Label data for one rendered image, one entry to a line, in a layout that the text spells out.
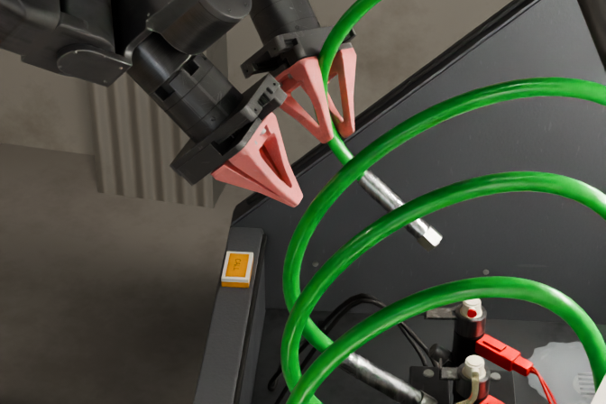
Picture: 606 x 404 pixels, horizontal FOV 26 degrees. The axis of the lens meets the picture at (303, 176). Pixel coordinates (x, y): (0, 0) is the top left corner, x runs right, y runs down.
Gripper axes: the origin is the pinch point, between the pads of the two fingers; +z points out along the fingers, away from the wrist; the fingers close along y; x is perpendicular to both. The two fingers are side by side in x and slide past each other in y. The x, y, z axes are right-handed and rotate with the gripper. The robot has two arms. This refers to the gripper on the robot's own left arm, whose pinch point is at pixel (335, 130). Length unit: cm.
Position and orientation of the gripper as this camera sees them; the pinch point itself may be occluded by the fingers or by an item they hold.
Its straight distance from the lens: 123.2
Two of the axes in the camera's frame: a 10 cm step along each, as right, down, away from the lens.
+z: 4.1, 9.0, -1.6
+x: -5.9, 3.9, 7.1
